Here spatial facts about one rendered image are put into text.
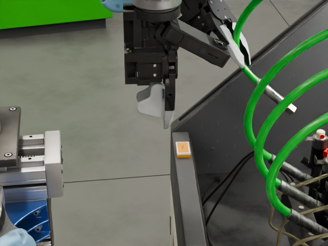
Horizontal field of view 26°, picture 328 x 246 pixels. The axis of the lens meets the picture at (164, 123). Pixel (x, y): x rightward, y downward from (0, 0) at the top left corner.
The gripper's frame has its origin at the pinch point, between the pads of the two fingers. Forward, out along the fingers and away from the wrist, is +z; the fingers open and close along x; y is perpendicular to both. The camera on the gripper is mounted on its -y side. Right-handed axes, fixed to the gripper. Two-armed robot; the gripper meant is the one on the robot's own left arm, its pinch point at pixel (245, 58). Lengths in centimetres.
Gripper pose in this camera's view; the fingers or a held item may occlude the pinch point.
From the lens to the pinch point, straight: 140.3
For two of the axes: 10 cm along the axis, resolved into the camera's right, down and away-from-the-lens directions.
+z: 5.0, 8.6, -0.8
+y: -6.9, 4.5, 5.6
